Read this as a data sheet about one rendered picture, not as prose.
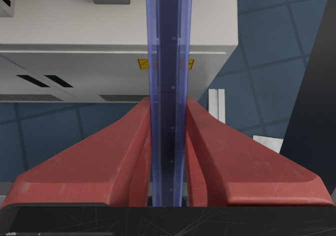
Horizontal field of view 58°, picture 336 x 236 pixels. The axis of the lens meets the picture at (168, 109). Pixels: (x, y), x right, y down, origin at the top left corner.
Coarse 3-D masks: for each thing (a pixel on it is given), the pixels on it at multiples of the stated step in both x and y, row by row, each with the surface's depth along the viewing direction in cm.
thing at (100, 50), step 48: (48, 0) 42; (144, 0) 42; (192, 0) 42; (0, 48) 43; (48, 48) 43; (96, 48) 43; (144, 48) 43; (192, 48) 43; (0, 96) 83; (48, 96) 83; (96, 96) 83; (144, 96) 82; (192, 96) 82
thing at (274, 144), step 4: (252, 136) 101; (256, 136) 101; (260, 136) 101; (264, 136) 101; (256, 140) 101; (260, 140) 101; (264, 140) 101; (268, 140) 101; (272, 140) 101; (276, 140) 101; (280, 140) 101; (264, 144) 101; (268, 144) 101; (272, 144) 101; (276, 144) 101; (280, 144) 101; (272, 148) 101; (276, 148) 101
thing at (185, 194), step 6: (0, 186) 17; (6, 186) 17; (150, 186) 17; (186, 186) 17; (0, 192) 17; (6, 192) 17; (150, 192) 17; (186, 192) 17; (0, 198) 17; (150, 198) 17; (186, 198) 16; (0, 204) 17; (150, 204) 17; (186, 204) 17
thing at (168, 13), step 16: (160, 0) 9; (176, 0) 9; (160, 16) 9; (176, 16) 9; (160, 32) 10; (176, 32) 10; (160, 48) 10; (176, 48) 10; (160, 64) 10; (176, 64) 10; (160, 80) 11; (176, 80) 11; (160, 96) 11; (176, 96) 11; (160, 112) 12; (176, 112) 12; (160, 128) 12; (176, 128) 12; (160, 144) 12; (176, 144) 12; (160, 160) 13; (176, 160) 13; (160, 176) 14; (176, 176) 14; (160, 192) 14; (176, 192) 14
